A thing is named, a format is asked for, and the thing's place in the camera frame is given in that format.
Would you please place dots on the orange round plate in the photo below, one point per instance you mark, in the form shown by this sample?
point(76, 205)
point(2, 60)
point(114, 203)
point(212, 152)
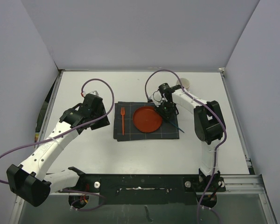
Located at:
point(146, 119)

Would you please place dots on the orange plastic fork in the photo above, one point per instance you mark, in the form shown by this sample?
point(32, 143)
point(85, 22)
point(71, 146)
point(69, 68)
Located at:
point(122, 112)

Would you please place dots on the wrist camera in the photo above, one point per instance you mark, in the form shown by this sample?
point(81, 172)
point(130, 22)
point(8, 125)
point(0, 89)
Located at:
point(156, 98)
point(94, 93)

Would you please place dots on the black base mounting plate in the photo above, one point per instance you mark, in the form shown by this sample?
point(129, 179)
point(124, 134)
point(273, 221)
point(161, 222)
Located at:
point(143, 197)

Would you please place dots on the dark checked cloth placemat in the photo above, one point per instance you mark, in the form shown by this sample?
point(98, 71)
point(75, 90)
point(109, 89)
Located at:
point(165, 132)

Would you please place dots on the aluminium frame rail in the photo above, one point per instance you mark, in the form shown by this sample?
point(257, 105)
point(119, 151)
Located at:
point(70, 179)

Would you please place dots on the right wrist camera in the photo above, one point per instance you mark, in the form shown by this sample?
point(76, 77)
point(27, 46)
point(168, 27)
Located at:
point(156, 98)

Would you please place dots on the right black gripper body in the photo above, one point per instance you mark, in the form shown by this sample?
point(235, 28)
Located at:
point(167, 109)

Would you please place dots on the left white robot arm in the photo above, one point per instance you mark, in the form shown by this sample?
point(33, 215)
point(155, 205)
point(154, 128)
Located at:
point(39, 162)

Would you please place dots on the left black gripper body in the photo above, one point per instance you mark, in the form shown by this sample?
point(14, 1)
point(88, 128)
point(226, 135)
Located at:
point(99, 123)

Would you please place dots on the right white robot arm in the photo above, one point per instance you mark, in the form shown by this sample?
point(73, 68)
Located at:
point(209, 124)

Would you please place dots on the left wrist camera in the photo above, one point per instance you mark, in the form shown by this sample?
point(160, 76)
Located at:
point(94, 93)

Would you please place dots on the pink white mug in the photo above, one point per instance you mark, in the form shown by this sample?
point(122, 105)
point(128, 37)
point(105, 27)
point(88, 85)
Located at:
point(184, 82)

